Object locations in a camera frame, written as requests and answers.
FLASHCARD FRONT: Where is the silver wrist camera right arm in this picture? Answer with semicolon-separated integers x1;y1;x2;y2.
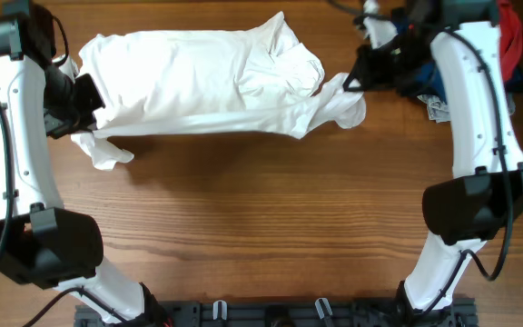
356;0;398;50

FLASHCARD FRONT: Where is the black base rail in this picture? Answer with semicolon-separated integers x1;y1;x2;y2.
74;298;479;327

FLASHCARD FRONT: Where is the red garment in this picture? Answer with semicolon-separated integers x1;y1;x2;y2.
498;0;523;82

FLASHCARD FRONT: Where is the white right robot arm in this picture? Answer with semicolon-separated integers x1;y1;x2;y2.
343;1;523;326

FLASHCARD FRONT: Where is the white t-shirt with black print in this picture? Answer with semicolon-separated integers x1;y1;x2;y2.
71;13;366;171

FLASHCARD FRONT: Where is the dark blue garment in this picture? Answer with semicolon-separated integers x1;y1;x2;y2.
390;6;523;99

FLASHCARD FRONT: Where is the grey denim garment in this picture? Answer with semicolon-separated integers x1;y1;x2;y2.
417;93;516;123

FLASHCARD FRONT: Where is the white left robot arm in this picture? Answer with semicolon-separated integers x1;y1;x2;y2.
0;1;173;326

